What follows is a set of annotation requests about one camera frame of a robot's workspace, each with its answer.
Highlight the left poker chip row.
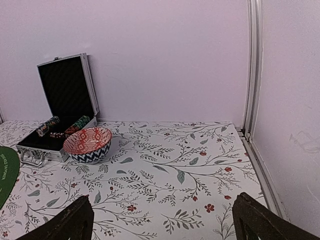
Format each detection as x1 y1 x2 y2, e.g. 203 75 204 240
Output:
36 116 60 137

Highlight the floral white tablecloth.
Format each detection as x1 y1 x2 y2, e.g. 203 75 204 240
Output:
0 122 266 240

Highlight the right poker chip row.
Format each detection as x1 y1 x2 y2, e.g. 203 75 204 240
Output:
64 115 91 138

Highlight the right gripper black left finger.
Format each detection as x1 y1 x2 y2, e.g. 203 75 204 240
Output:
19 196 95 240

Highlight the red dice row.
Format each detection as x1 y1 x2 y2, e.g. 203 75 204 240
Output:
49 132 65 139

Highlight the red blue patterned bowl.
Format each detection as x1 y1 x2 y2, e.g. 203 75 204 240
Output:
63 127 112 164

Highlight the right aluminium frame post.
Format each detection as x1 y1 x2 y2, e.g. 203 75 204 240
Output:
242 0 263 140

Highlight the green round poker mat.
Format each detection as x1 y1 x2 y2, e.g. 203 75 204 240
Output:
0 146 20 209

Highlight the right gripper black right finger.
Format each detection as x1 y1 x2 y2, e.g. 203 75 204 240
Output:
232 192 320 240

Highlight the poker chip row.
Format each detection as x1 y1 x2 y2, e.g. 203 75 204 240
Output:
64 115 91 138
36 116 60 137

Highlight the aluminium poker chip case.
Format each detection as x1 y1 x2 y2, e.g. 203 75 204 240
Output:
16 53 100 168

